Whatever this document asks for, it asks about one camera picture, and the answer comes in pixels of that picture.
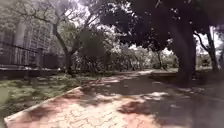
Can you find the grass strip with leaves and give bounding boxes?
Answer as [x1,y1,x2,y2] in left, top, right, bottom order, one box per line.
[0,71,111,119]

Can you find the thick dark tree trunk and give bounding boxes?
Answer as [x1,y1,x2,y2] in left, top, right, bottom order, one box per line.
[96,0,224,88]

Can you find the slender forked tree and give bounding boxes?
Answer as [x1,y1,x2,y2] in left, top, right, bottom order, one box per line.
[193,26,222,73]

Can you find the dark metal fence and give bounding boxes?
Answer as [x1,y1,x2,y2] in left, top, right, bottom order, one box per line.
[0,41,68,79]

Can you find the red brick path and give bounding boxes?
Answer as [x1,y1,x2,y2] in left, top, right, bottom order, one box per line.
[3,69,224,128]

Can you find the leaning bare-branched tree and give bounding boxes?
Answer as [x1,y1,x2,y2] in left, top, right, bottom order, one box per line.
[6,0,101,77]

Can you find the row of background trees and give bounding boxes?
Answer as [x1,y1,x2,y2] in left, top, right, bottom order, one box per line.
[71,29,181,73]

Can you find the pale multi-storey building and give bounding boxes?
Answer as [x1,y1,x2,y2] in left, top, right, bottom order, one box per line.
[0,18,66,69]

